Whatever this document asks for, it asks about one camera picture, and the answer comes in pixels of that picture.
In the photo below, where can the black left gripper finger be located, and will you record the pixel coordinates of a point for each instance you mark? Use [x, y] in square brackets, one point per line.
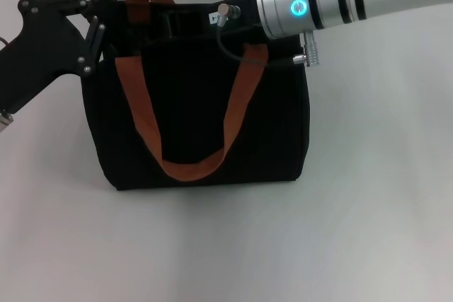
[93, 44]
[53, 3]

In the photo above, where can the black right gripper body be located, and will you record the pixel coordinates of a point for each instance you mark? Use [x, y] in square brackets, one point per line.
[244, 19]

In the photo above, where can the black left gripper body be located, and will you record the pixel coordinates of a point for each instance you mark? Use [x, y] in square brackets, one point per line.
[35, 51]

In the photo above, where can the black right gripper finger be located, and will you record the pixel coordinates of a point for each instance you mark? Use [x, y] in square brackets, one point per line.
[174, 24]

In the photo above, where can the black fabric food bag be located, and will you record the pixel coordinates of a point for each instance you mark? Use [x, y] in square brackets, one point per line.
[194, 104]

